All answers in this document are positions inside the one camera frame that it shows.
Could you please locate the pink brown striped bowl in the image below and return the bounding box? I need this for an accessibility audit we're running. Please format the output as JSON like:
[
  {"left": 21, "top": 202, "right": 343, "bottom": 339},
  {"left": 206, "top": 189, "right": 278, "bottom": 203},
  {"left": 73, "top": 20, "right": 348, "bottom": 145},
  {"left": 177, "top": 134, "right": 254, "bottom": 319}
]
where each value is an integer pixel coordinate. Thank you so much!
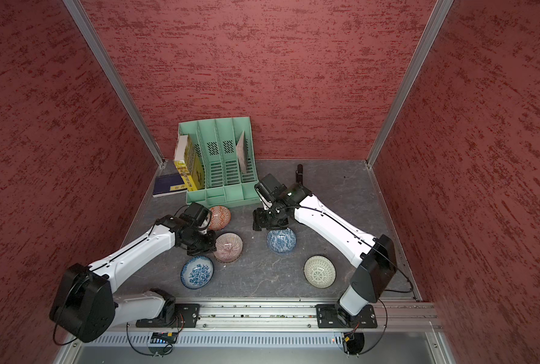
[{"left": 214, "top": 233, "right": 243, "bottom": 263}]

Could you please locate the orange patterned bowl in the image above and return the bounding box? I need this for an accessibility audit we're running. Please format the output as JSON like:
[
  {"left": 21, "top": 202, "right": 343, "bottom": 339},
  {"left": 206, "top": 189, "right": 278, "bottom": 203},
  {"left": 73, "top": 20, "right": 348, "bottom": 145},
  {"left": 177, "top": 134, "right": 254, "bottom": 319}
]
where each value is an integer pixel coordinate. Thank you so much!
[{"left": 209, "top": 206, "right": 231, "bottom": 231}]

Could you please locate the white green lattice bowl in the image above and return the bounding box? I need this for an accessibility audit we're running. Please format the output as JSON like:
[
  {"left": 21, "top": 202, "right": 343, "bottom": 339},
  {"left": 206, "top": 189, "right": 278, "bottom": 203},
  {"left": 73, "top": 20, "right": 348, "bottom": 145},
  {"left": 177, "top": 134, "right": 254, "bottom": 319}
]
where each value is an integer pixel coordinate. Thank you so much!
[{"left": 303, "top": 256, "right": 337, "bottom": 289}]

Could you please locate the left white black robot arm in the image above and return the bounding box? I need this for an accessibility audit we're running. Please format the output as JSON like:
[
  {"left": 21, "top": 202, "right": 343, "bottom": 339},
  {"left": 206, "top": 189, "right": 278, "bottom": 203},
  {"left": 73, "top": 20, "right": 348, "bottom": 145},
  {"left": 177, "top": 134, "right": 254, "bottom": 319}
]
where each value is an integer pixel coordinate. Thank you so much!
[{"left": 49, "top": 215, "right": 216, "bottom": 343}]

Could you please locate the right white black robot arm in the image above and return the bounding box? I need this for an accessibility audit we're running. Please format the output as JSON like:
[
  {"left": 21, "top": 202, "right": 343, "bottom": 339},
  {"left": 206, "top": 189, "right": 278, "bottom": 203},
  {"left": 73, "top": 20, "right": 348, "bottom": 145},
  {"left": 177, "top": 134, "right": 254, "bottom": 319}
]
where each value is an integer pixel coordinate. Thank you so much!
[{"left": 253, "top": 181, "right": 398, "bottom": 325}]

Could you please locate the blue swirl pattern bowl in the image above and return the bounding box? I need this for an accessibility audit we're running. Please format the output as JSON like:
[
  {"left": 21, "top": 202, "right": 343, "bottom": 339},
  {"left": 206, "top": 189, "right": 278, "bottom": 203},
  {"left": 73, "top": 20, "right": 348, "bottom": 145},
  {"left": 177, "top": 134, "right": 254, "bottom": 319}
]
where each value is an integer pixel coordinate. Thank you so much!
[{"left": 266, "top": 228, "right": 297, "bottom": 254}]

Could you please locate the blue floral rimmed bowl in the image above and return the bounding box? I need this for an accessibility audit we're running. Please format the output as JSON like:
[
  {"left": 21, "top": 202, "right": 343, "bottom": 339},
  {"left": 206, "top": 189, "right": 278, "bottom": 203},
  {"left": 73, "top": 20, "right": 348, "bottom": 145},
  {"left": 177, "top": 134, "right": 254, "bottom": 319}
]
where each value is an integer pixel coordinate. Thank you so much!
[{"left": 180, "top": 256, "right": 215, "bottom": 290}]

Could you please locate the dark blue book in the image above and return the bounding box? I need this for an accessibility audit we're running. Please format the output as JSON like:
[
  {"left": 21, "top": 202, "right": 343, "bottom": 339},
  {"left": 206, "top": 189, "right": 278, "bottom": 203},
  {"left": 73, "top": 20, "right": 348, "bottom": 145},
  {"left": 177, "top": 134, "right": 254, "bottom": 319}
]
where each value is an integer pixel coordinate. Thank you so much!
[{"left": 153, "top": 173, "right": 187, "bottom": 197}]

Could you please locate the thin book in organizer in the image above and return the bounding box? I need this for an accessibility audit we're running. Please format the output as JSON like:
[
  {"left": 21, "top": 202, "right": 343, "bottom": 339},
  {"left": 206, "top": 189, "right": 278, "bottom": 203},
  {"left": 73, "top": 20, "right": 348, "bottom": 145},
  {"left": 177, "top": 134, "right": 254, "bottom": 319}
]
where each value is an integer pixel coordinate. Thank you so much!
[{"left": 236, "top": 132, "right": 247, "bottom": 174}]

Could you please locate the yellow book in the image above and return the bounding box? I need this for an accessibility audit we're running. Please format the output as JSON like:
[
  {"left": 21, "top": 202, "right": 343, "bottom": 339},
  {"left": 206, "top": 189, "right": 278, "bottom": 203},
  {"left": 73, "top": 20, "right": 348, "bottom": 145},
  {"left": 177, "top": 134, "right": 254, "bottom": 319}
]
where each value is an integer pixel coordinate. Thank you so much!
[{"left": 174, "top": 135, "right": 206, "bottom": 191}]

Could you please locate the green plastic file organizer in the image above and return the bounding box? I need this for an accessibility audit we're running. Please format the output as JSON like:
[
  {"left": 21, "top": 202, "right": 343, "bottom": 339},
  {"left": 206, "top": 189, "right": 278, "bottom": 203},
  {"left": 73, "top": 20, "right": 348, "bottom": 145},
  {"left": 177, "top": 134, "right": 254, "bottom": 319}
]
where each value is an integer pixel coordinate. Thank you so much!
[{"left": 178, "top": 117, "right": 260, "bottom": 209}]

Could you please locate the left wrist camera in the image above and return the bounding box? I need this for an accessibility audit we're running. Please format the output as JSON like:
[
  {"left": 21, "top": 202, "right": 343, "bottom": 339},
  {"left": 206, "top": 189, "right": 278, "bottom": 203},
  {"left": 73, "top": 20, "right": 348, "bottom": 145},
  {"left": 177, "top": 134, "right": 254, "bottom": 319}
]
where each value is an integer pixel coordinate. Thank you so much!
[{"left": 180, "top": 203, "right": 212, "bottom": 234}]

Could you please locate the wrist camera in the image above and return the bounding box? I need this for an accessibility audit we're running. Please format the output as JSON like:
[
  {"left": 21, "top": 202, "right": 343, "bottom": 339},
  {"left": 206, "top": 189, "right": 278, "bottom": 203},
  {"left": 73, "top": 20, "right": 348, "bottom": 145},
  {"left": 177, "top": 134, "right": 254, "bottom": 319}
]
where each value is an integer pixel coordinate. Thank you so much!
[
  {"left": 180, "top": 203, "right": 212, "bottom": 234},
  {"left": 254, "top": 174, "right": 287, "bottom": 207}
]

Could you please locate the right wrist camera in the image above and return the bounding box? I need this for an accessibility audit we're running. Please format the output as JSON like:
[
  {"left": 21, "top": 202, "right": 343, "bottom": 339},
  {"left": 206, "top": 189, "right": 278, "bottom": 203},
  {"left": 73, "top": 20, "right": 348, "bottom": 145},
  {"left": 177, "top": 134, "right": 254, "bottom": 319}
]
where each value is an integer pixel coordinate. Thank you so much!
[{"left": 254, "top": 174, "right": 287, "bottom": 207}]

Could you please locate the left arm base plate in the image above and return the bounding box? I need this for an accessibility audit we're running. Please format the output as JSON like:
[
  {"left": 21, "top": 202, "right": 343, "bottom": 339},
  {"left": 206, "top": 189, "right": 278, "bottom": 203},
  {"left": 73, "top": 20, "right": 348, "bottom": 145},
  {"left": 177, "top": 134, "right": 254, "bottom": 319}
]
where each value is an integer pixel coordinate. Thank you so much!
[{"left": 135, "top": 303, "right": 201, "bottom": 329}]

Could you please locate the aluminium mounting rail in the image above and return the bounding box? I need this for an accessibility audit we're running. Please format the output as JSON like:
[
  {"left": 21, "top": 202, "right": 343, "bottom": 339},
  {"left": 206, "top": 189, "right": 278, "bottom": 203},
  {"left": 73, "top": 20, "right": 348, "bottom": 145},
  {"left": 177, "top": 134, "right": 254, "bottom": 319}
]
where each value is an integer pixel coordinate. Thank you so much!
[{"left": 130, "top": 298, "right": 443, "bottom": 332}]

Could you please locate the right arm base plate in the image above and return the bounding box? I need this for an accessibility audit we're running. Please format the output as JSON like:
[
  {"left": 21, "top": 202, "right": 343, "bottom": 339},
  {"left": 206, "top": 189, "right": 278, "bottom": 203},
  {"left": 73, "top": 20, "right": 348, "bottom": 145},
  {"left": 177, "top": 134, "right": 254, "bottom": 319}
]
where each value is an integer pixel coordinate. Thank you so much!
[{"left": 315, "top": 304, "right": 377, "bottom": 329}]

